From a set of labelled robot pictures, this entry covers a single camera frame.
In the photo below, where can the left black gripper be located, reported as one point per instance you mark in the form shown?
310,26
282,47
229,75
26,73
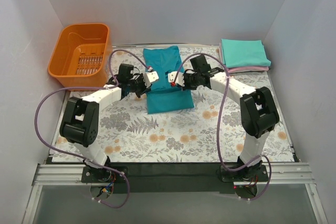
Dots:
143,85

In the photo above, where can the teal t shirt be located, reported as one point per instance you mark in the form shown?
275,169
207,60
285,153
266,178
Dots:
163,97

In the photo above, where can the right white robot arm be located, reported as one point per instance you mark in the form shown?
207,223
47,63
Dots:
258,112

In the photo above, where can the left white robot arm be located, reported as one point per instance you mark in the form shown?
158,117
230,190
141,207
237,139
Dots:
80,122

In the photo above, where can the folded mint green shirt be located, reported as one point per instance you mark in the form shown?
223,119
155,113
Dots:
244,53

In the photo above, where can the folded pink shirt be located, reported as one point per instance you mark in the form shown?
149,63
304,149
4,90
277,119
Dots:
240,69

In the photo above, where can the floral table mat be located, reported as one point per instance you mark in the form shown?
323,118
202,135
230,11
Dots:
127,133

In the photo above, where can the orange plastic basket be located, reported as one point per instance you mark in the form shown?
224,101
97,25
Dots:
80,56

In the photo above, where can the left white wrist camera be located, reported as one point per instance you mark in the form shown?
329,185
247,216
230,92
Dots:
151,77

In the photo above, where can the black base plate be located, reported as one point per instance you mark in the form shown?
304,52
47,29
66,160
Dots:
172,177

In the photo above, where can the aluminium frame rail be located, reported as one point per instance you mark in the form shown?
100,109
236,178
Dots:
278,172

